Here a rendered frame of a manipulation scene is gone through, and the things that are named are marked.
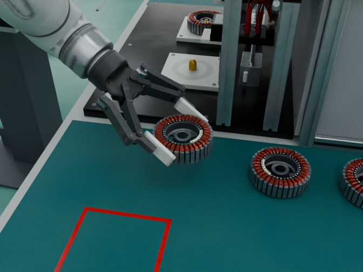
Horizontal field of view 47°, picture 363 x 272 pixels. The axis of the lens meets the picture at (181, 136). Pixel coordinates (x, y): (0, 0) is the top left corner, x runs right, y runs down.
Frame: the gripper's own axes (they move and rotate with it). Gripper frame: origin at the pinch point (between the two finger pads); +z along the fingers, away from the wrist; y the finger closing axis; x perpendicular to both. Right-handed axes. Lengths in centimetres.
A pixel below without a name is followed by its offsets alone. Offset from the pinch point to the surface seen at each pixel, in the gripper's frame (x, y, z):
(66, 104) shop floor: -134, -76, -61
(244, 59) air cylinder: -2.6, -33.9, -1.4
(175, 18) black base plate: -25, -56, -27
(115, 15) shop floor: -161, -184, -103
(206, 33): -2.4, -31.1, -12.2
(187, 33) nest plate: -18, -46, -19
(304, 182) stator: 6.9, -5.2, 22.1
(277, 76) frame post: 10.7, -18.4, 6.2
